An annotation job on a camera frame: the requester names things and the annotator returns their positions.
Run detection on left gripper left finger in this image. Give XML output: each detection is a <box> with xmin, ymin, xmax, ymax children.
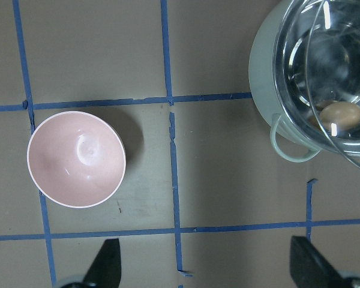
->
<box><xmin>56</xmin><ymin>238</ymin><xmax>122</xmax><ymax>288</ymax></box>

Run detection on glass pot lid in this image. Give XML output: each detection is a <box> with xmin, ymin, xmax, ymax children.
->
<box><xmin>304</xmin><ymin>1</ymin><xmax>360</xmax><ymax>169</ymax></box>

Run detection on brown egg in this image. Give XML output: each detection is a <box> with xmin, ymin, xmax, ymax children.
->
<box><xmin>308</xmin><ymin>101</ymin><xmax>360</xmax><ymax>131</ymax></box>

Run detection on mint green electric pot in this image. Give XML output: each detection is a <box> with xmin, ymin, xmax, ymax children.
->
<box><xmin>248</xmin><ymin>0</ymin><xmax>360</xmax><ymax>164</ymax></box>

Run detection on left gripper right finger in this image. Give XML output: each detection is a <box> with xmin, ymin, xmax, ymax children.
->
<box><xmin>289</xmin><ymin>236</ymin><xmax>360</xmax><ymax>288</ymax></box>

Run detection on pink bowl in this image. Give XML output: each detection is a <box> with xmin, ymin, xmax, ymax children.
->
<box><xmin>26</xmin><ymin>111</ymin><xmax>127</xmax><ymax>209</ymax></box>

